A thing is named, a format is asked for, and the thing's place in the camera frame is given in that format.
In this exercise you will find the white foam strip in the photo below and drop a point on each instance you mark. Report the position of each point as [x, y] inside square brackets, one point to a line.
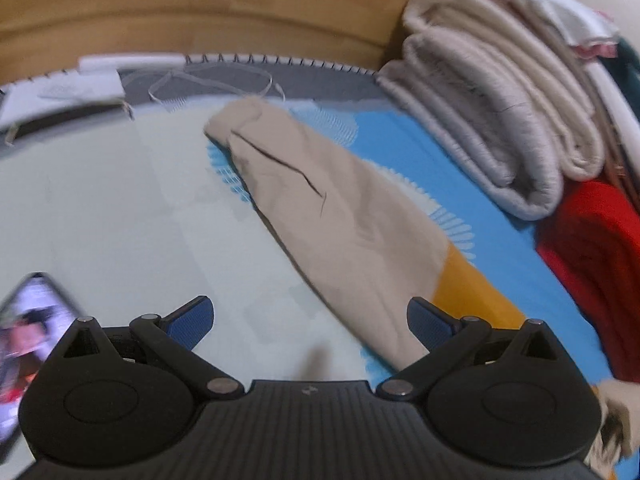
[130, 62]

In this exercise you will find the folded white patterned bedding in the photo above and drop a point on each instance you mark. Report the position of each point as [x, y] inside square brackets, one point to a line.
[560, 10]

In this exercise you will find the beige furry item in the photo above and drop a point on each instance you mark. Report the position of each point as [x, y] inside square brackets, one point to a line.
[612, 410]

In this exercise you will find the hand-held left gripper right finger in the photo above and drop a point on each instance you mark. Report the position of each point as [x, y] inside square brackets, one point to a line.
[429, 321]

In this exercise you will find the smartphone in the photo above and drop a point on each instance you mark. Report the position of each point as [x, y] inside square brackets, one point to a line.
[30, 340]

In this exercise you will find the wooden headboard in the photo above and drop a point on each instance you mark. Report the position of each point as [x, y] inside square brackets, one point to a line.
[200, 5]

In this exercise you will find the folded cream blanket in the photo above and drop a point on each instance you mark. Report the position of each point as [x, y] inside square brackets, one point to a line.
[500, 110]

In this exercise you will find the blue printed bed sheet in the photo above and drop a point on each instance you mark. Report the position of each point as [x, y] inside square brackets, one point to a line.
[125, 210]

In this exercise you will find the beige garment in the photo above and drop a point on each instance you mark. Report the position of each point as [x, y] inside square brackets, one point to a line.
[340, 220]

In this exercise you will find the folded red blanket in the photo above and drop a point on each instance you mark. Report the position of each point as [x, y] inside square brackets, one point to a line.
[595, 260]

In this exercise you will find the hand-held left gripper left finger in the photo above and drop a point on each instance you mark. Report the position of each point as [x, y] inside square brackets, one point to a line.
[192, 320]

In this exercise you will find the white paper sheet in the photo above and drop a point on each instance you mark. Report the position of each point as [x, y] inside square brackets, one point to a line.
[65, 87]

